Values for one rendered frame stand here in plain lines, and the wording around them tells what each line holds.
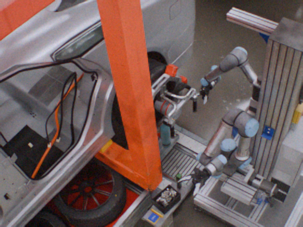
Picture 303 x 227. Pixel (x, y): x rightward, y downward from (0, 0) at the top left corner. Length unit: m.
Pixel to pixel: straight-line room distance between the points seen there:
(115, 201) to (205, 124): 1.54
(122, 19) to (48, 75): 1.84
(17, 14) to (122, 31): 0.67
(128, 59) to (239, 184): 1.48
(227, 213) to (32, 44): 2.20
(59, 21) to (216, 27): 3.28
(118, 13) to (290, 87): 1.15
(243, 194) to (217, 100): 1.77
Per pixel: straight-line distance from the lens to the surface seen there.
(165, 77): 3.32
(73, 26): 2.74
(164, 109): 3.38
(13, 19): 1.54
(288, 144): 2.81
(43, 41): 2.63
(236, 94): 4.71
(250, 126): 2.57
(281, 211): 3.69
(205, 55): 5.17
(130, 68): 2.20
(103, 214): 3.35
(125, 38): 2.06
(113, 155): 3.41
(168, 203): 3.29
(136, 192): 3.66
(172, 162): 4.05
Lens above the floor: 3.47
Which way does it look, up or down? 50 degrees down
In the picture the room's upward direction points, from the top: 8 degrees counter-clockwise
